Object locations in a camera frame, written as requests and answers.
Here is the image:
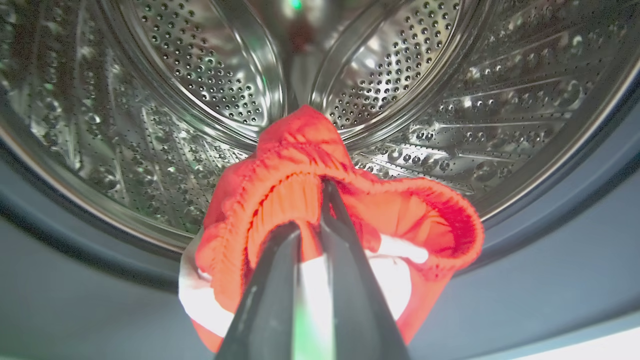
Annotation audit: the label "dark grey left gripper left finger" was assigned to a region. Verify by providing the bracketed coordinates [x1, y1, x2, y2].
[215, 221, 302, 360]

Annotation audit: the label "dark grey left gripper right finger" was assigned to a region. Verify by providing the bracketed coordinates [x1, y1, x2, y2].
[320, 178, 411, 360]

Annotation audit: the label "red and white knit garment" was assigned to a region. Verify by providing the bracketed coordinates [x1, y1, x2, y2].
[178, 104, 485, 353]

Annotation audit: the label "stainless steel washing machine drum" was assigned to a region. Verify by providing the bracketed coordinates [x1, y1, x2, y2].
[0, 0, 640, 253]

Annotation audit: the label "grey rubber door gasket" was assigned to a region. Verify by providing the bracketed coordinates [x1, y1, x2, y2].
[0, 60, 640, 360]

